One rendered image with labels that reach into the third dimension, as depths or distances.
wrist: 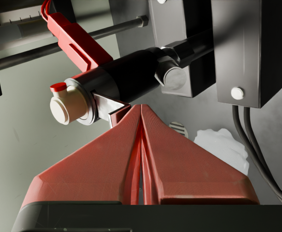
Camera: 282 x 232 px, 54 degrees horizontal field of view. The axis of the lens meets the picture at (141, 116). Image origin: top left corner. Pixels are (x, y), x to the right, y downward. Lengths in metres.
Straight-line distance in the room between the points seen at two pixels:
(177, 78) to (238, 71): 0.08
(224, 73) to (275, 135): 0.20
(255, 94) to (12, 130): 0.34
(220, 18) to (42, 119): 0.33
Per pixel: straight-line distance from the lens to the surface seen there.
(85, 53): 0.18
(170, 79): 0.16
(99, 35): 0.41
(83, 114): 0.15
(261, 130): 0.43
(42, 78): 0.46
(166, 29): 0.26
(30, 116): 0.46
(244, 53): 0.22
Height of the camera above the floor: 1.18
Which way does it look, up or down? 38 degrees down
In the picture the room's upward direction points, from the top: 121 degrees counter-clockwise
